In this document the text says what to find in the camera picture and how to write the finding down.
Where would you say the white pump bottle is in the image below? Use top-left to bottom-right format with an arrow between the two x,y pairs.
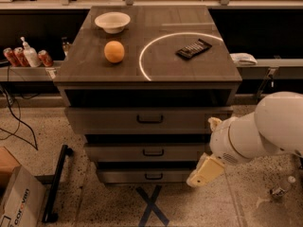
21,37 -> 41,67

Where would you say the black floor cable left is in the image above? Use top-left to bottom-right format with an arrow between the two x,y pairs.
0,84 -> 40,151

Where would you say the grey drawer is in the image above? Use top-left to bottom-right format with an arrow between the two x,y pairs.
84,143 -> 210,162
96,168 -> 192,184
65,107 -> 233,134

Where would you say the red soda can left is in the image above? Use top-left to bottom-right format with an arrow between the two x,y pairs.
3,47 -> 20,66

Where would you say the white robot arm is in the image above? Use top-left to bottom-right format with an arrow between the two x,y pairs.
187,92 -> 303,187

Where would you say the grey drawer cabinet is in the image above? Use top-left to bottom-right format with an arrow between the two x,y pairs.
54,6 -> 241,170

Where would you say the red soda can right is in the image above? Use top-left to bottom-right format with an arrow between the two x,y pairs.
38,50 -> 53,67

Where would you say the white bowl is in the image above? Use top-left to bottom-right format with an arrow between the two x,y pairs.
95,12 -> 131,34

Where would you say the red soda can middle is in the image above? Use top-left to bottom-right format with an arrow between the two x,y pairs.
13,47 -> 29,67

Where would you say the white folded cloth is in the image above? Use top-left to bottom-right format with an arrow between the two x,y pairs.
230,53 -> 258,65

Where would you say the clear plastic bottle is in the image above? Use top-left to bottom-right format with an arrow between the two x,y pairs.
270,176 -> 296,199

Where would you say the cardboard box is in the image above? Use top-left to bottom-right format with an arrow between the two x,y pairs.
0,147 -> 45,227

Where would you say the black snack packet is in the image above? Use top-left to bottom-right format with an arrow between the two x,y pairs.
176,39 -> 212,60

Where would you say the black metal bar stand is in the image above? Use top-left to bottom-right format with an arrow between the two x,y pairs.
42,145 -> 73,223

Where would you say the orange fruit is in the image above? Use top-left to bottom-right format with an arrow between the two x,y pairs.
104,41 -> 125,63

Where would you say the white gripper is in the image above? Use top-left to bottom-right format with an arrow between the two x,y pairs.
187,116 -> 251,187

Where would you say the red soda can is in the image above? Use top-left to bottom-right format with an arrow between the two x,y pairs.
13,47 -> 29,67
3,47 -> 20,66
38,50 -> 53,67

